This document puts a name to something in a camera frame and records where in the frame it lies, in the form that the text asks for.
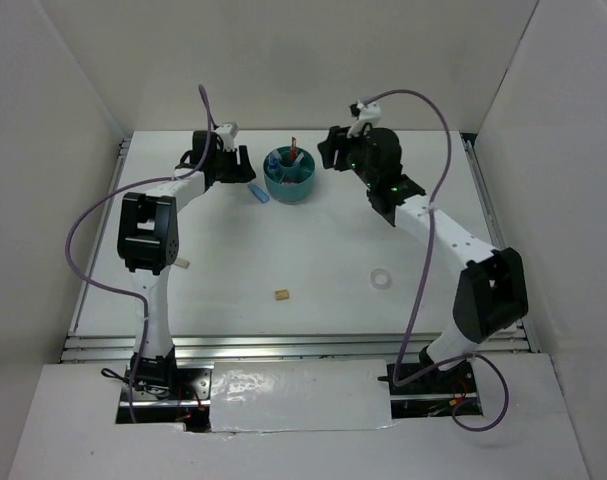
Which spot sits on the clear tape roll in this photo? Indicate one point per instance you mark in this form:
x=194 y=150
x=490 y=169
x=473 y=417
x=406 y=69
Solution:
x=380 y=279

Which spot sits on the blue eraser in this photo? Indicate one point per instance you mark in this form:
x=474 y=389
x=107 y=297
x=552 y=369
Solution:
x=258 y=193

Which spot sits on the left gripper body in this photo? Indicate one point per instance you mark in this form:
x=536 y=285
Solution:
x=227 y=161

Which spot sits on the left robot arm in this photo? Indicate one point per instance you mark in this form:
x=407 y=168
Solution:
x=148 y=243

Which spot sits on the small brown eraser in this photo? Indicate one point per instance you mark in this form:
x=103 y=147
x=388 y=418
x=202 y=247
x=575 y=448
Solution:
x=282 y=294

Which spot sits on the red pen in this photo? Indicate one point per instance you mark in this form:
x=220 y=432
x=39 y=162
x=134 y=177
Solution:
x=293 y=150

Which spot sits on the white beige eraser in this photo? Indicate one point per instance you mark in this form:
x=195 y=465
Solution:
x=182 y=263

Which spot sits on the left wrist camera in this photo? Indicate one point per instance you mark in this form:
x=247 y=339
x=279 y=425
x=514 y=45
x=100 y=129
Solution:
x=227 y=133

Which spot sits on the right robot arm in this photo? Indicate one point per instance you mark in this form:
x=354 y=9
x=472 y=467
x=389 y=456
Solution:
x=491 y=293

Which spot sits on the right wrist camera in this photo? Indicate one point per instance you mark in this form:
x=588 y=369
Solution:
x=366 y=116

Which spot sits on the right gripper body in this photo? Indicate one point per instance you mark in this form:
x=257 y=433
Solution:
x=351 y=151

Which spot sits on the teal round divided organizer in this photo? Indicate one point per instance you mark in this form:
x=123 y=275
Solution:
x=303 y=174

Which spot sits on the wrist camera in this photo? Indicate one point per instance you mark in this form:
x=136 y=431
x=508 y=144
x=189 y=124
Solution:
x=366 y=116
x=227 y=133

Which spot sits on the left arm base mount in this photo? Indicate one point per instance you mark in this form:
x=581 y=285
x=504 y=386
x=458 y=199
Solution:
x=187 y=402

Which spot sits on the clear glue bottle blue cap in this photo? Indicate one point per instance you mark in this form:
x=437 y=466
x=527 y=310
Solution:
x=272 y=165

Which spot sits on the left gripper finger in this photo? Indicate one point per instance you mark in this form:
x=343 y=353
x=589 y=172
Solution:
x=233 y=177
x=246 y=170

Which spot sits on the aluminium rail frame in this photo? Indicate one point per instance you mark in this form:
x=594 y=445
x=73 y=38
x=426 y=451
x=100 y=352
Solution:
x=240 y=251

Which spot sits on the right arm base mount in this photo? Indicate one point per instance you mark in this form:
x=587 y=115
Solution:
x=435 y=394

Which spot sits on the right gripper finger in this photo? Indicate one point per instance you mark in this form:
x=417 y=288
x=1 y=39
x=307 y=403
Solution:
x=327 y=153
x=337 y=134

